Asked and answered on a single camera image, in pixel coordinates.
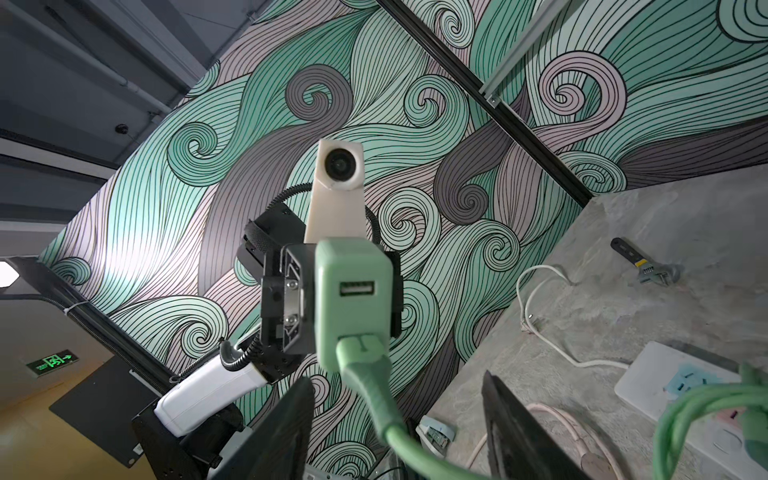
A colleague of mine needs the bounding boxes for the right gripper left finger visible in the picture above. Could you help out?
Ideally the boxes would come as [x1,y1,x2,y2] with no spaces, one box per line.
[209,377,314,479]

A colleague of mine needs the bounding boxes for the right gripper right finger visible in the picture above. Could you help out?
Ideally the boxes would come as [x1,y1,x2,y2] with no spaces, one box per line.
[481,372,588,480]

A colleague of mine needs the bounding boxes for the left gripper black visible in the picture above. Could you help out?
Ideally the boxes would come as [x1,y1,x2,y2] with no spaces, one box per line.
[260,242,404,368]

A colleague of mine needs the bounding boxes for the white power strip coloured sockets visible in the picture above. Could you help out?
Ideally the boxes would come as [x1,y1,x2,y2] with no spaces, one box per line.
[614,342,767,479]

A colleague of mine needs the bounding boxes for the light green charger plug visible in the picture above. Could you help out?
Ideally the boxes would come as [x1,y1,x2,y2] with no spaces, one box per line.
[315,238,767,479]

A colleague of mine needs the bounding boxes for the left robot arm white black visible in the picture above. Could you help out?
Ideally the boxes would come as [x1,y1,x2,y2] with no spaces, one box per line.
[132,180,403,479]

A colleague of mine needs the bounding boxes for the teal stapler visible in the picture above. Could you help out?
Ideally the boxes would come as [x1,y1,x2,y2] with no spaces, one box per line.
[416,415,456,458]

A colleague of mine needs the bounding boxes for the black adjustable wrench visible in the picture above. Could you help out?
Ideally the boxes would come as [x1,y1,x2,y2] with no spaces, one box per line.
[610,237,681,287]

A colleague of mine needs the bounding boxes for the green exit sign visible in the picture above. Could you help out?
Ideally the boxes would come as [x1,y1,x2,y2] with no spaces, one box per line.
[26,350,79,378]

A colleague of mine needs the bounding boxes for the pink round socket with cable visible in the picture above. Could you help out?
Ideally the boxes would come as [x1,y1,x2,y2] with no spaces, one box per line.
[526,403,626,480]

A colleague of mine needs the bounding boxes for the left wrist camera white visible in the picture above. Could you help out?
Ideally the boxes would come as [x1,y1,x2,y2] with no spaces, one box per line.
[304,138,366,244]

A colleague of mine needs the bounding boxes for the aluminium rail back wall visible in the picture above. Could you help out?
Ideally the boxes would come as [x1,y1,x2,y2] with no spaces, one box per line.
[479,0,570,108]

